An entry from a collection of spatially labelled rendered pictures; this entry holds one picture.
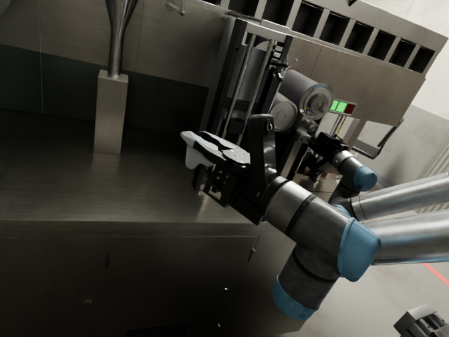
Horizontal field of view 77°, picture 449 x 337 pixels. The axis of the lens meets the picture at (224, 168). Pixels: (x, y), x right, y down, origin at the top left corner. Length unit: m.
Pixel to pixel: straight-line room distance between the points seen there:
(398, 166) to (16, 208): 4.15
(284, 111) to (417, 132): 3.33
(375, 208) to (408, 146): 3.46
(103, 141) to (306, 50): 0.97
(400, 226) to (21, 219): 0.79
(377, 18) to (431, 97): 2.78
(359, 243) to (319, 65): 1.19
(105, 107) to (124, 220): 0.40
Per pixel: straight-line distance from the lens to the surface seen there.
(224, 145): 0.51
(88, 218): 0.81
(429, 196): 0.89
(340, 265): 0.41
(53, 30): 1.26
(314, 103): 1.12
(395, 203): 0.89
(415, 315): 1.23
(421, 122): 4.31
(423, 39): 1.89
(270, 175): 0.45
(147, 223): 0.82
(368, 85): 1.74
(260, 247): 1.07
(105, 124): 1.05
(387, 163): 4.47
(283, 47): 0.87
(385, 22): 1.68
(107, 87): 1.00
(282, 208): 0.42
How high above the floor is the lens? 1.45
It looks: 28 degrees down
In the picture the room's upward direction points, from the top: 18 degrees clockwise
